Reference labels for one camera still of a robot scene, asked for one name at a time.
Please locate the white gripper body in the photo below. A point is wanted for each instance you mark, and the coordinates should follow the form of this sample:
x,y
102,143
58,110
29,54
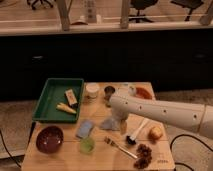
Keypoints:
x,y
119,115

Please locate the light blue towel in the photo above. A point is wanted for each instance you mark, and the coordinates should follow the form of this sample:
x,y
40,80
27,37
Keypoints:
x,y
110,123

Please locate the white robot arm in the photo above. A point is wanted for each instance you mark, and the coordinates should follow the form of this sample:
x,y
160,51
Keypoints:
x,y
197,118

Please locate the orange bowl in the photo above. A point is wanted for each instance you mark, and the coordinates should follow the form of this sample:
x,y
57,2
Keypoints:
x,y
143,93

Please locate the dark purple bowl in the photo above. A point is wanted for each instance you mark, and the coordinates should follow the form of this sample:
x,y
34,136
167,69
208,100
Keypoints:
x,y
49,139

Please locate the silver metal fork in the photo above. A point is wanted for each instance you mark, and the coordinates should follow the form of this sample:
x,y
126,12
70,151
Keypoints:
x,y
114,144

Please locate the black white dish brush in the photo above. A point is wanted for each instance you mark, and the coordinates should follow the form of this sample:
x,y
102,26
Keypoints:
x,y
131,139

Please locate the blue sponge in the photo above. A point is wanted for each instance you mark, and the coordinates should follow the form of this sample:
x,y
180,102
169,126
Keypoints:
x,y
84,129

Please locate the white cup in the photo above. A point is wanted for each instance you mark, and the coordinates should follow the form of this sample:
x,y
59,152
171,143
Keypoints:
x,y
92,90

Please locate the yellow bread toy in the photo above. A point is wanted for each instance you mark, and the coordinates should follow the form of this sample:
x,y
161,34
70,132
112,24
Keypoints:
x,y
155,133

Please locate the small green cup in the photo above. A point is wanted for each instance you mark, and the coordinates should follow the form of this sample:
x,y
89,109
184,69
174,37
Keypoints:
x,y
87,145

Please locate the brown grape bunch toy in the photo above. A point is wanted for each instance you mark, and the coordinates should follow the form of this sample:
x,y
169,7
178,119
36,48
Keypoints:
x,y
144,154

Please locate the small brown box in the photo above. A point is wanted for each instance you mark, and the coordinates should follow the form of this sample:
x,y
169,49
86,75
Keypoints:
x,y
71,97

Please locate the yellow corn toy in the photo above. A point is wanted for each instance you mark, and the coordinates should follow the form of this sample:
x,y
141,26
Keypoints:
x,y
65,108

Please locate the green plastic tray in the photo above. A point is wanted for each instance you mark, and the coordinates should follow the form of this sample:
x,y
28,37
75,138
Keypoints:
x,y
52,95

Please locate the black office chair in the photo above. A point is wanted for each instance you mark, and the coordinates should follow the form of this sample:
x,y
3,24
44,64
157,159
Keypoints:
x,y
44,3
190,4
141,5

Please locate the black office chair right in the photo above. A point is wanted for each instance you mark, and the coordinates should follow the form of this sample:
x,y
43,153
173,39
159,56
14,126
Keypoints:
x,y
190,4

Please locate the black office chair left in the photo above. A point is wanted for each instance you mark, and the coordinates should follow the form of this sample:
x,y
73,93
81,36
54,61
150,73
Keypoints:
x,y
44,3

